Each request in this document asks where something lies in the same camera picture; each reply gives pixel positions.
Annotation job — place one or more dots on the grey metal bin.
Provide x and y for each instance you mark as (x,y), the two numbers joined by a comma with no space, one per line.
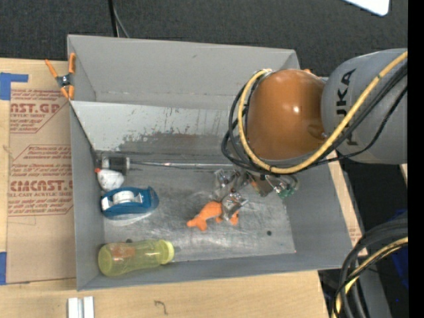
(185,78)

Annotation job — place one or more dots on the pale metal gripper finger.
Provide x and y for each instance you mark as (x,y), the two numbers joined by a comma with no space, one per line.
(228,181)
(232,204)

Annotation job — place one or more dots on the white toy chicken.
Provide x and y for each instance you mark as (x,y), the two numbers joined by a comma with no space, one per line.
(110,179)

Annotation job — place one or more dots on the orange toy animal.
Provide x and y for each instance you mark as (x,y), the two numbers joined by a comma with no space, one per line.
(209,213)

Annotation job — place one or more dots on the yellow clear plastic bottle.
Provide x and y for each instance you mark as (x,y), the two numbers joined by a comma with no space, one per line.
(132,257)

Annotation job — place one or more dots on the black and silver screwdriver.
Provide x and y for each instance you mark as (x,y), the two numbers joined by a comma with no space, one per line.
(116,164)

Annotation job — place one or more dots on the brown cardboard board, red print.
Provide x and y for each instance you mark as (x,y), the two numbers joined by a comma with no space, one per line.
(39,237)

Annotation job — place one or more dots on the blue tape dispenser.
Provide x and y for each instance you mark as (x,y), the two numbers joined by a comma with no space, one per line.
(127,207)

